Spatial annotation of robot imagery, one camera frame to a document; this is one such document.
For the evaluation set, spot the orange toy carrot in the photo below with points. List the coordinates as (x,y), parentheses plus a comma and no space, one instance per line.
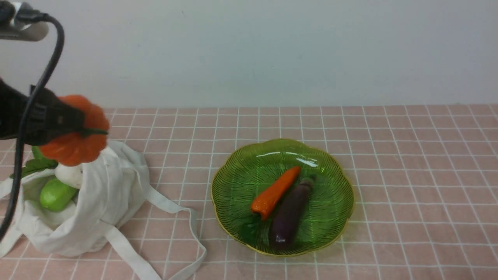
(265,203)

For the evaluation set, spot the green glass plate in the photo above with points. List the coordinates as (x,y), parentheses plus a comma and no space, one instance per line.
(253,168)

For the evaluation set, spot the white cloth tote bag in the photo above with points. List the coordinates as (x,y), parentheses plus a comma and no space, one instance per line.
(113,188)

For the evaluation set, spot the white radish with leaves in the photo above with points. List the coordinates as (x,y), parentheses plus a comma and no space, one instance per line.
(71,175)

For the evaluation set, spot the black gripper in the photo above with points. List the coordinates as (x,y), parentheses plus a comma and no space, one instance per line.
(48,119)

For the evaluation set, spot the green toy cucumber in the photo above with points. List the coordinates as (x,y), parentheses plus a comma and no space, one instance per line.
(56,195)

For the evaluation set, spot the orange toy pumpkin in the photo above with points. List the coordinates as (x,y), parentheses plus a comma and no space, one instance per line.
(74,149)

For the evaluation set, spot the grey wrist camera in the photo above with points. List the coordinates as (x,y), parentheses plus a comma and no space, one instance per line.
(12,28)

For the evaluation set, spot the purple toy eggplant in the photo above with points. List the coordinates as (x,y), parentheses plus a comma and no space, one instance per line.
(284,227)

